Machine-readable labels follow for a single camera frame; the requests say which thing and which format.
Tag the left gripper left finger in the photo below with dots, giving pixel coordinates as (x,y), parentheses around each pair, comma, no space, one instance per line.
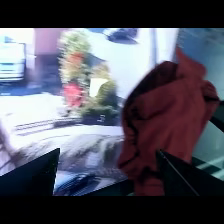
(33,176)

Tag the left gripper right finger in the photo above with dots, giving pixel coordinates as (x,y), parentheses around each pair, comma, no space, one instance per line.
(186,180)

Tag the red long-sleeved shirt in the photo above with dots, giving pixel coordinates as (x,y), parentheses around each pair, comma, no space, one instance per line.
(166,113)

